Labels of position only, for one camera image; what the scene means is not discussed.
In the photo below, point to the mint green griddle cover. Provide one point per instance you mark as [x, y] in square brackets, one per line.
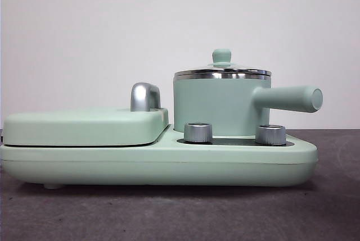
[70, 127]

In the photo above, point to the glass lid with green knob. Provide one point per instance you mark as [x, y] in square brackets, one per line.
[221, 55]

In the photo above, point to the mint green breakfast machine base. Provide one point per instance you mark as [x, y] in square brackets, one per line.
[126, 165]

